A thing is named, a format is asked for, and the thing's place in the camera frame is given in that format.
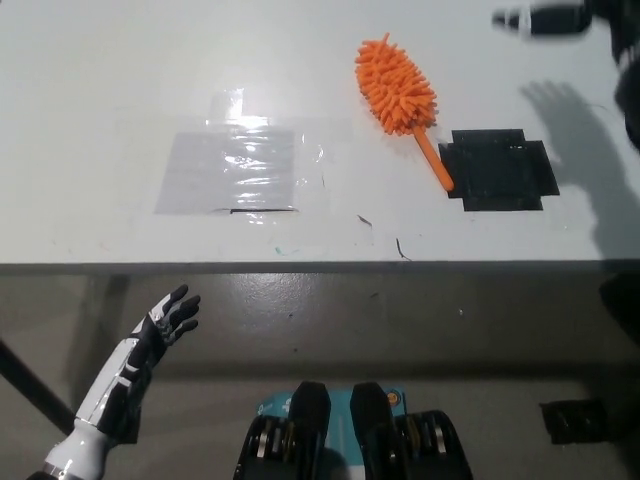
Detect orange microfibre telescopic duster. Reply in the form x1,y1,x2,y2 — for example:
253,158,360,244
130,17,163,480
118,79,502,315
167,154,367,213
354,32,456,193

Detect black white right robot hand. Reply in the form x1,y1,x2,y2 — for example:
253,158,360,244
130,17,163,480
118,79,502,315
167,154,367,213
491,0,640,152

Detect clear plastic film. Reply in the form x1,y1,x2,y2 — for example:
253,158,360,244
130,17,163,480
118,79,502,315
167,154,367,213
130,88,355,241

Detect black tape square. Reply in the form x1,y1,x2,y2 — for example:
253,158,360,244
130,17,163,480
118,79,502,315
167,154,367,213
437,128,562,213

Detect black floor bracket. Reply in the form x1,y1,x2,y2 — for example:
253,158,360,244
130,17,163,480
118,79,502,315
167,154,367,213
538,397,610,447

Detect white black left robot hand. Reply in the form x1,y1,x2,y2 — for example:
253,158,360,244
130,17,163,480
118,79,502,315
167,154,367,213
43,284,202,474

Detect black object under table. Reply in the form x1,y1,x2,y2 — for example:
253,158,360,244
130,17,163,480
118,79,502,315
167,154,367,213
598,273,640,354

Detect black diagonal table brace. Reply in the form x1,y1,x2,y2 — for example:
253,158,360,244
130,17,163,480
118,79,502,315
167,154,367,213
0,339,76,437

